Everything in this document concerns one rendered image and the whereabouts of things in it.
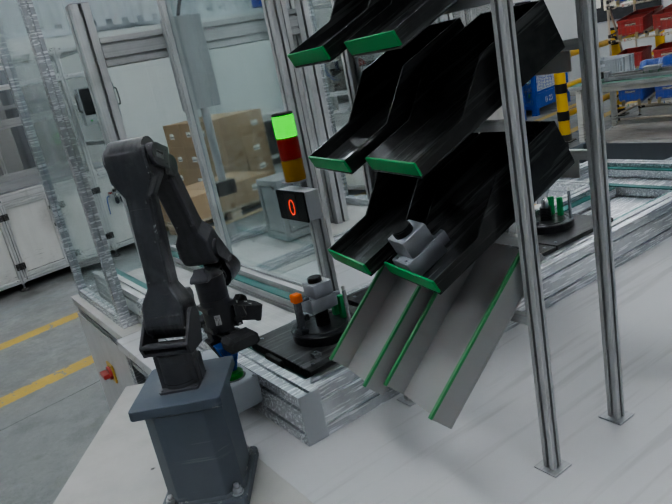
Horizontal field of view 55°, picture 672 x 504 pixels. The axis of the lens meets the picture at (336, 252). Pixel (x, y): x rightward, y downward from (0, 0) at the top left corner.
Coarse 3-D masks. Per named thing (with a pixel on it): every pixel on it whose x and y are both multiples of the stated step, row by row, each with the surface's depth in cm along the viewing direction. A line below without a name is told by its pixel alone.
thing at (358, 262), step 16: (464, 144) 101; (448, 160) 100; (384, 176) 110; (400, 176) 111; (432, 176) 99; (384, 192) 111; (400, 192) 112; (416, 192) 99; (432, 192) 100; (368, 208) 110; (384, 208) 111; (400, 208) 109; (416, 208) 99; (368, 224) 110; (384, 224) 108; (352, 240) 110; (368, 240) 107; (384, 240) 104; (336, 256) 106; (352, 256) 106; (368, 256) 103; (384, 256) 98; (368, 272) 98
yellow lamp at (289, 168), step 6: (282, 162) 146; (288, 162) 145; (294, 162) 145; (300, 162) 146; (282, 168) 147; (288, 168) 145; (294, 168) 145; (300, 168) 146; (288, 174) 146; (294, 174) 146; (300, 174) 146; (288, 180) 146; (294, 180) 146; (300, 180) 146
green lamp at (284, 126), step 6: (288, 114) 143; (276, 120) 142; (282, 120) 142; (288, 120) 142; (276, 126) 143; (282, 126) 142; (288, 126) 143; (294, 126) 144; (276, 132) 144; (282, 132) 143; (288, 132) 143; (294, 132) 144; (276, 138) 144; (282, 138) 143
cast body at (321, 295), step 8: (312, 280) 130; (320, 280) 131; (328, 280) 131; (304, 288) 132; (312, 288) 130; (320, 288) 130; (328, 288) 132; (312, 296) 131; (320, 296) 131; (328, 296) 132; (336, 296) 133; (304, 304) 132; (312, 304) 130; (320, 304) 131; (328, 304) 132; (336, 304) 133; (312, 312) 130
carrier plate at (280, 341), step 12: (288, 324) 143; (264, 336) 139; (276, 336) 138; (288, 336) 137; (264, 348) 134; (276, 348) 132; (288, 348) 131; (300, 348) 130; (312, 348) 129; (324, 348) 128; (288, 360) 126; (300, 360) 125; (312, 360) 124; (324, 360) 123; (300, 372) 123; (312, 372) 120
